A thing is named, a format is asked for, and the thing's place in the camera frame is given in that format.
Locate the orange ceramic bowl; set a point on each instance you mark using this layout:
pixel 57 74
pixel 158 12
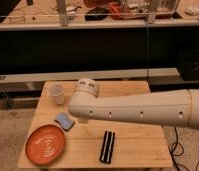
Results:
pixel 45 144

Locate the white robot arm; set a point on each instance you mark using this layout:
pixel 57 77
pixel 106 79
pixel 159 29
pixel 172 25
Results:
pixel 178 108

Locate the translucent plastic cup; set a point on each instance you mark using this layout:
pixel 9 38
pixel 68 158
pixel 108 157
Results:
pixel 56 92

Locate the blue sponge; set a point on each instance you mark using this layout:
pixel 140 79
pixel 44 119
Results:
pixel 64 121

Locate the black object on shelf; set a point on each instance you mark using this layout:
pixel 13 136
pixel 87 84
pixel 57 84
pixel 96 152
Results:
pixel 95 14

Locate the orange object on shelf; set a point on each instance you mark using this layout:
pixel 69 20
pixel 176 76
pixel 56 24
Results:
pixel 116 12

